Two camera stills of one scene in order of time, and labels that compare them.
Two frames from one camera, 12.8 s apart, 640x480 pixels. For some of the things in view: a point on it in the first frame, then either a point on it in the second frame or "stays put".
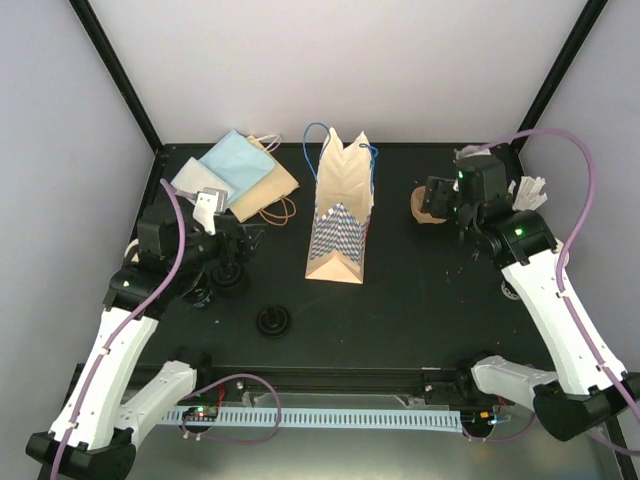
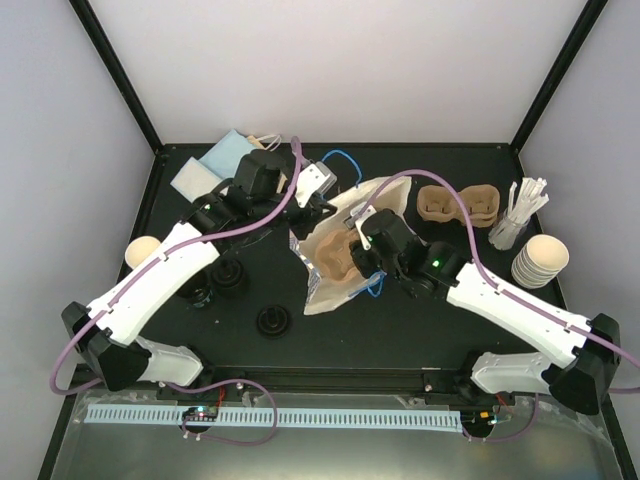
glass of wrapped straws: x=529 y=195 stays put
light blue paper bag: x=238 y=162 stays put
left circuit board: x=204 y=413 stays put
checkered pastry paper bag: x=345 y=201 → x=325 y=293
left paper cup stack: x=135 y=257 stays put
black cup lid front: x=273 y=321 stays put
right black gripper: x=436 y=192 → x=365 y=268
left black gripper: x=244 y=251 → x=311 y=217
